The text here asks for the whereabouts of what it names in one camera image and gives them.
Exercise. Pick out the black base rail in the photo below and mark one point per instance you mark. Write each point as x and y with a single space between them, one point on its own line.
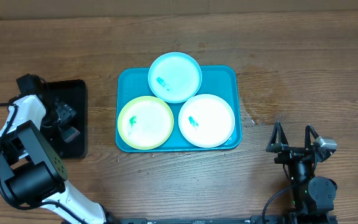
255 219

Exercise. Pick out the cardboard backdrop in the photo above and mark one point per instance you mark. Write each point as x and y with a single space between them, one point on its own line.
60 9

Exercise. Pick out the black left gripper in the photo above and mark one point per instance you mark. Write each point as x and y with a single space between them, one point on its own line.
65 113

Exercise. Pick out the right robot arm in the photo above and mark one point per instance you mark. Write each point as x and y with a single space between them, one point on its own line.
313 196

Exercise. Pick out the light blue plate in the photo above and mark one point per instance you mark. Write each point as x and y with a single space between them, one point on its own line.
175 77

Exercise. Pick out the black plastic tray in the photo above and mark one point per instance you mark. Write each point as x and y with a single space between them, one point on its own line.
74 93

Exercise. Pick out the yellow-green plate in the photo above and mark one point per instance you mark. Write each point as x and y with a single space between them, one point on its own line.
145 122

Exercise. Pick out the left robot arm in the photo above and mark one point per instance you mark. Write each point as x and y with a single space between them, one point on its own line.
32 174

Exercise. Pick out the white plate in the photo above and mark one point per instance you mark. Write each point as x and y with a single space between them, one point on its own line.
206 121

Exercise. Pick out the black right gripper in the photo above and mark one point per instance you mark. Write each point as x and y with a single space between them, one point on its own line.
287 152

